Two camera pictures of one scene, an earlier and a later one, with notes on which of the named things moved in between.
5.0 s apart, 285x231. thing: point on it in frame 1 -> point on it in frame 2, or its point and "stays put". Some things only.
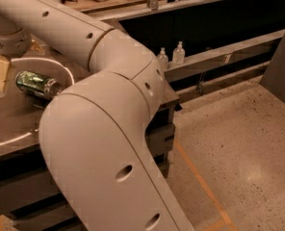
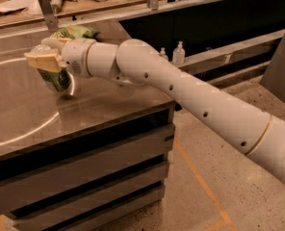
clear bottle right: x=178 y=54 stays put
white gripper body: x=8 y=44 -> x=75 y=57
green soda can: x=34 y=83 -> x=63 y=80
